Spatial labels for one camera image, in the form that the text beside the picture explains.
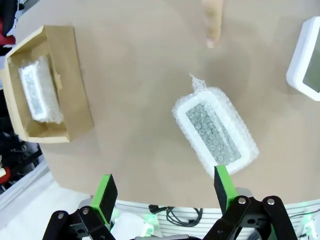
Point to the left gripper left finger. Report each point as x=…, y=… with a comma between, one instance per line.
x=105, y=197

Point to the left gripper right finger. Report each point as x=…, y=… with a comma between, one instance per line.
x=225, y=187

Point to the bubble-wrapped clock with wrap tail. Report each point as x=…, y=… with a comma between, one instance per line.
x=212, y=130

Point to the bubble-wrapped white clock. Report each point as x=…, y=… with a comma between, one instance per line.
x=35, y=87

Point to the unwrapped white digital clock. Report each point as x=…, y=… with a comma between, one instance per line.
x=297, y=62

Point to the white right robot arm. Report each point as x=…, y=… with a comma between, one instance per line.
x=311, y=227

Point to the brown cardboard box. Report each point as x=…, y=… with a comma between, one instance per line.
x=75, y=100

